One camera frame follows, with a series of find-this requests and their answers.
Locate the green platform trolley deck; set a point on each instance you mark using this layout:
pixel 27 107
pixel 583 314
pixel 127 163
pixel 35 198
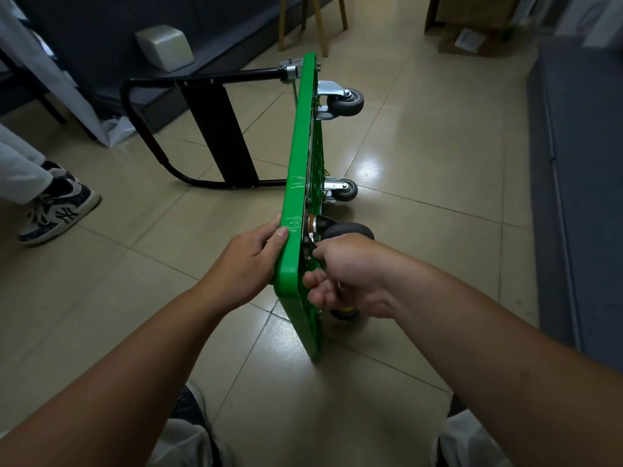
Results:
pixel 297 165

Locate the wooden stool legs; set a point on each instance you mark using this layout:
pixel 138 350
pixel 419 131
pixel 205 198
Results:
pixel 319 19

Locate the person's dark shoe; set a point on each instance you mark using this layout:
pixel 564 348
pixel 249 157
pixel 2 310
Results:
pixel 190 403
pixel 455 406

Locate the person's right forearm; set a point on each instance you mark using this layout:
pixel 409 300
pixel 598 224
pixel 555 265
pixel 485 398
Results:
pixel 511 359

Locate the person's light trousers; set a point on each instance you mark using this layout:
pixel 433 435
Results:
pixel 185 447

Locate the white box on shelf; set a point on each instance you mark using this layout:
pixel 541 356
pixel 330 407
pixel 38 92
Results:
pixel 163 47

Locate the open cardboard box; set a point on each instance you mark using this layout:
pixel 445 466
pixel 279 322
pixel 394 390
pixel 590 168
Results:
pixel 467 9

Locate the person's right hand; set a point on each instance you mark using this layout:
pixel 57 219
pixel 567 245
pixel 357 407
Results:
pixel 360 277

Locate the person's left forearm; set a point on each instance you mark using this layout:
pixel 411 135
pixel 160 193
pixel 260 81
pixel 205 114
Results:
pixel 112 393

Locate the person's left hand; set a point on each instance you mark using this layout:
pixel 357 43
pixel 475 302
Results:
pixel 243 267

